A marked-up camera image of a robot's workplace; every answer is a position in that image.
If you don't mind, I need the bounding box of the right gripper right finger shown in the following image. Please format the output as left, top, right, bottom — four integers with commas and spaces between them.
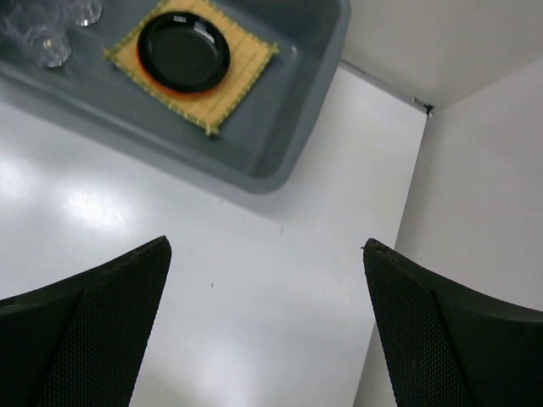
362, 238, 542, 406

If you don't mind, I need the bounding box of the clear glass cup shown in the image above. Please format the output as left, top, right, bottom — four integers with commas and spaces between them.
1, 8, 72, 69
63, 0, 104, 27

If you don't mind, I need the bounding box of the woven bamboo mat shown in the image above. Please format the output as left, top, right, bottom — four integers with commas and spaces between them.
104, 1, 279, 136

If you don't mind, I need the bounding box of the black round plate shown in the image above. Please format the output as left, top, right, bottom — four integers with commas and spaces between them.
136, 11, 231, 93

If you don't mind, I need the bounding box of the grey plastic bin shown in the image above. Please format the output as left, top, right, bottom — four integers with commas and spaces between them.
1, 1, 351, 193

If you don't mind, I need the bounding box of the orange plastic plate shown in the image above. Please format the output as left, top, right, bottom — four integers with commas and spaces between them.
137, 25, 230, 93

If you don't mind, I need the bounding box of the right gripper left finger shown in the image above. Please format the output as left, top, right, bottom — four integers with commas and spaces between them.
1, 237, 171, 406

